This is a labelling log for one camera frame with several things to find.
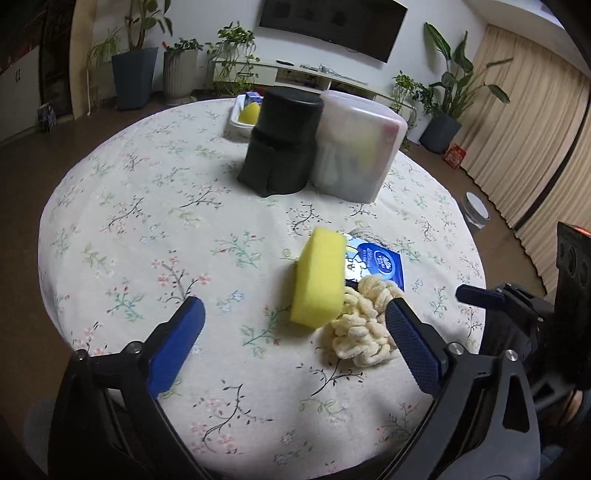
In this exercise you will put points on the white television cabinet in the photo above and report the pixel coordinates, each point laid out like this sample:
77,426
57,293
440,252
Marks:
300,71

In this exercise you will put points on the blue white small box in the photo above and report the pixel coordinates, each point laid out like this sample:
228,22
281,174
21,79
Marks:
254,97

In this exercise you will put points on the tall plant in dark pot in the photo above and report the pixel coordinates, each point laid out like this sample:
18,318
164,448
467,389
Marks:
134,78

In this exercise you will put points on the blue white tissue packet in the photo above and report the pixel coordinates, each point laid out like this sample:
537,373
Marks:
378,265

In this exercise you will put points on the yellow rectangular sponge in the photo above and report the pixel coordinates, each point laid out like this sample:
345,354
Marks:
318,281

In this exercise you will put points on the translucent plastic container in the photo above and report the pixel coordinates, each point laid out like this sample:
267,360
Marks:
351,152

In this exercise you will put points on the white wall cabinet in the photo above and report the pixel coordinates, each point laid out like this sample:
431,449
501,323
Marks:
18,92

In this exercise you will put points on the small leafy plant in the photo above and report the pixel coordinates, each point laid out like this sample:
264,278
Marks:
406,85

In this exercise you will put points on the red box on floor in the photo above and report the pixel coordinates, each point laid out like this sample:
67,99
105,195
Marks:
455,157

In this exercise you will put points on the trailing green plant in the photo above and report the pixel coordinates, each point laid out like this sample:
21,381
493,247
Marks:
235,46

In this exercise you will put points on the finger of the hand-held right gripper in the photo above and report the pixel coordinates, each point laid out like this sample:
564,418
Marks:
480,294

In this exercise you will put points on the grey knit cloth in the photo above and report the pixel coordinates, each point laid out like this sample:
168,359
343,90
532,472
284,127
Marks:
367,234

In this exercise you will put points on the plant in white ribbed pot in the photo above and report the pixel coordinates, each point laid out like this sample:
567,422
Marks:
179,74

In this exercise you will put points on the yellow peanut-shaped sponge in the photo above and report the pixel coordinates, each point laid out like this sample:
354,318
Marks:
251,114

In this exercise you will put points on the black cylindrical canister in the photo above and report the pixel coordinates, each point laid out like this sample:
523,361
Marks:
281,147

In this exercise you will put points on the spider plant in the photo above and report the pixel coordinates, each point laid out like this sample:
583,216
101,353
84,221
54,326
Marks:
104,46

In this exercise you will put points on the beige curtain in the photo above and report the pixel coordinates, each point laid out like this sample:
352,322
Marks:
531,138

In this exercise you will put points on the grey cylindrical bin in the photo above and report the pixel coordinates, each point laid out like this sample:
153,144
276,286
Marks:
475,210

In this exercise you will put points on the wall-mounted television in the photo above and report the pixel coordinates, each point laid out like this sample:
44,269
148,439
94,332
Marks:
332,23

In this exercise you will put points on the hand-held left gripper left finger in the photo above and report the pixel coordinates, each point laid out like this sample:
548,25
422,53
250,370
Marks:
178,346

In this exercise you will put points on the large-leaf plant in dark pot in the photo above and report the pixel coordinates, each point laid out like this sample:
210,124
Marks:
441,131

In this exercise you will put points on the white plastic tray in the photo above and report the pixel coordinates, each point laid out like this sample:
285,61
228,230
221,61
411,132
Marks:
238,124

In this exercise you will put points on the dark glass cabinet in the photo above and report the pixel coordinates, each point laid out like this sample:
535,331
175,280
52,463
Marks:
57,55

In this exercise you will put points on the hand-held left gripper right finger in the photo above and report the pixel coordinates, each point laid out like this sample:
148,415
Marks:
413,350

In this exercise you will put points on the grey fabric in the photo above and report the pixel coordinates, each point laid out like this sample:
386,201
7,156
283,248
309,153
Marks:
39,434

